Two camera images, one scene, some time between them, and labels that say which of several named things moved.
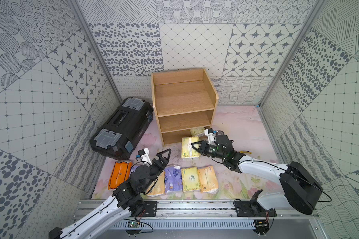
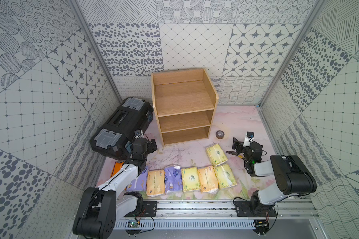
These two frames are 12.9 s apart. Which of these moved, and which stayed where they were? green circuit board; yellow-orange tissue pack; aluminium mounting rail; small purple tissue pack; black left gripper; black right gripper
Moved: black right gripper; black left gripper
Stayed: small purple tissue pack; green circuit board; aluminium mounting rail; yellow-orange tissue pack
